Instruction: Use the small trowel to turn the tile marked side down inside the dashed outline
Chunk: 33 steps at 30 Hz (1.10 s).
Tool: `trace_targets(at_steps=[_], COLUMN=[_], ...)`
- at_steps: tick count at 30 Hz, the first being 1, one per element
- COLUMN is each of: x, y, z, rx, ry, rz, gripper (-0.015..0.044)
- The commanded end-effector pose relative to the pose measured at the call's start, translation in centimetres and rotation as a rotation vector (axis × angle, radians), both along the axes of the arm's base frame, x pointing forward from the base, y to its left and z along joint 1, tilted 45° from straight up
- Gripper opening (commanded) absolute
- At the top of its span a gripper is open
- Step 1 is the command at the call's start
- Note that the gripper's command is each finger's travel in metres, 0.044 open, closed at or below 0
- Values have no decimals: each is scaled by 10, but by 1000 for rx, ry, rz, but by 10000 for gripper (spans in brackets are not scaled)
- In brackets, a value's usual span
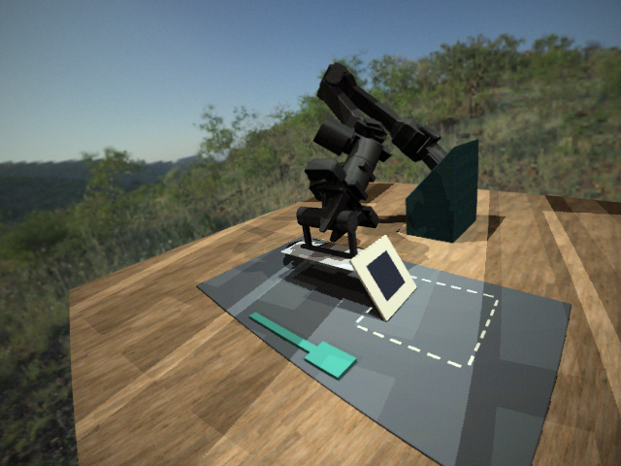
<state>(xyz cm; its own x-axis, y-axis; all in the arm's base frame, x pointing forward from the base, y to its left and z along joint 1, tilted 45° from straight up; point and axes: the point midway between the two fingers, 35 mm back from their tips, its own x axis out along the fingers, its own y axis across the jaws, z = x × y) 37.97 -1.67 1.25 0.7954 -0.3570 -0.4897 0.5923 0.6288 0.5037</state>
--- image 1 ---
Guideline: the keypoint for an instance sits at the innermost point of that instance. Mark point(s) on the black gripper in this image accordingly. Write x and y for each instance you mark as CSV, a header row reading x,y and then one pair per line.
x,y
345,186

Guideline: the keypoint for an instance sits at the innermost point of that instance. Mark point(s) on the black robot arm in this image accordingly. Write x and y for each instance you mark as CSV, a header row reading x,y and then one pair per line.
x,y
357,135

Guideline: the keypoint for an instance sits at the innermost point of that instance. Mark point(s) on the beige square tile with dark centre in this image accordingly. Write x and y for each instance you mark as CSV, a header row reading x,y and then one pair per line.
x,y
383,274

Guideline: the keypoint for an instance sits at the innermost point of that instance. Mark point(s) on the teal flat paddle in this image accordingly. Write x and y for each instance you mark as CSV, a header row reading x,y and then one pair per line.
x,y
334,362

